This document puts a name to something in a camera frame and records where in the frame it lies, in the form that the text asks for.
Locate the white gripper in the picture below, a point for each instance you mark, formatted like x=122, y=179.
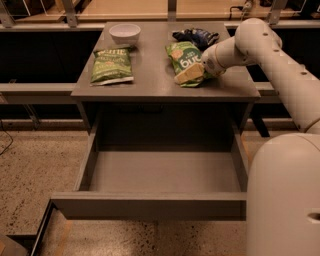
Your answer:
x=210, y=62

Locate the green rice chip bag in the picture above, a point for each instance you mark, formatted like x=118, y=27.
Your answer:
x=182, y=55

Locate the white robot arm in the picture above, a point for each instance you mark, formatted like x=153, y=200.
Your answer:
x=283, y=192

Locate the dark blue chip bag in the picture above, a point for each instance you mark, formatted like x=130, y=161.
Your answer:
x=201, y=38

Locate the green chip bag left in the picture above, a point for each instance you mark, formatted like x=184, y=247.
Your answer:
x=111, y=66

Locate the grey open top drawer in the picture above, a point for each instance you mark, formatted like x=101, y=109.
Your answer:
x=147, y=174

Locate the grey cabinet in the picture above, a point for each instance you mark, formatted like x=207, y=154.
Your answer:
x=154, y=77

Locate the white bowl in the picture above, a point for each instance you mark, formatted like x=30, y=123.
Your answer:
x=125, y=33

